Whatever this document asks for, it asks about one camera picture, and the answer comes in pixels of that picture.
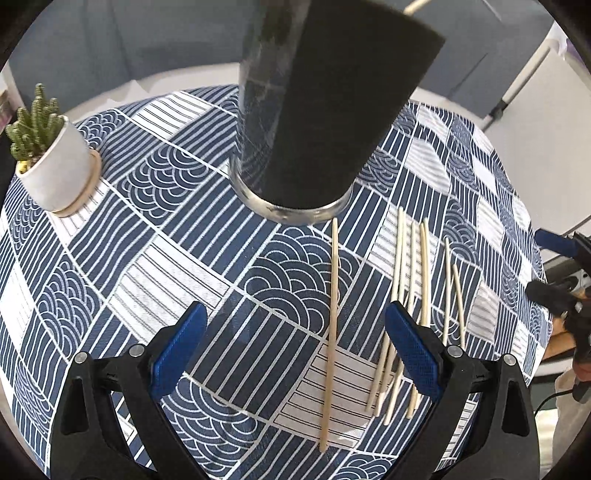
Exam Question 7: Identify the bunch of wooden chopsticks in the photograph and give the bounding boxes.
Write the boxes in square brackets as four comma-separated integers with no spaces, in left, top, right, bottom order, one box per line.
[365,207,467,425]

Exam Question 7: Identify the white refrigerator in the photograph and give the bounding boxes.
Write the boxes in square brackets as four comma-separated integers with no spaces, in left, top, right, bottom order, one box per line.
[485,34,591,236]

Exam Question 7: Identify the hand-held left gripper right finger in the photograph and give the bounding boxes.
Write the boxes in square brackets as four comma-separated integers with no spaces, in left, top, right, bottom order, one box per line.
[385,300,541,480]

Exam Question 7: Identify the green cactus plant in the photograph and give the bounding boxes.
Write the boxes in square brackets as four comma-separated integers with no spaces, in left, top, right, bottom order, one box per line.
[6,83,70,162]

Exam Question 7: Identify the grey backdrop cloth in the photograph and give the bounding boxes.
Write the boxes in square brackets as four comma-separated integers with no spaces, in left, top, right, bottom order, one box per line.
[7,0,552,118]

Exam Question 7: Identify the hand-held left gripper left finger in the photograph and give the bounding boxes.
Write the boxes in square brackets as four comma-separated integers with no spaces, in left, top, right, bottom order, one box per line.
[50,301,208,480]

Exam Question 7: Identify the round wooden coaster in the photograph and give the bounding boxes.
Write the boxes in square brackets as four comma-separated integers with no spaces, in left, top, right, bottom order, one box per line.
[48,150,102,217]

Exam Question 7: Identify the white ceramic plant pot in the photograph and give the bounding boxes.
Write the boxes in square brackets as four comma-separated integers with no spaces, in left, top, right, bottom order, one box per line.
[16,117,93,213]

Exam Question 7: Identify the black metal utensil holder cup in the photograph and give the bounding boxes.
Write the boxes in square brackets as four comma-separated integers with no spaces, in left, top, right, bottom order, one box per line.
[229,0,446,225]

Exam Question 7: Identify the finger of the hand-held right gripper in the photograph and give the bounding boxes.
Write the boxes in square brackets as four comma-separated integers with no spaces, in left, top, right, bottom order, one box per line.
[534,228,591,260]
[525,279,583,320]

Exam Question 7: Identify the black cable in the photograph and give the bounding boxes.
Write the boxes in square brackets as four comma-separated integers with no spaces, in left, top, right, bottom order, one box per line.
[532,389,579,412]

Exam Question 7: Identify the blue white patterned tablecloth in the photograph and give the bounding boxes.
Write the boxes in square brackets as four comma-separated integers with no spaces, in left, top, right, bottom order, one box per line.
[0,85,553,480]

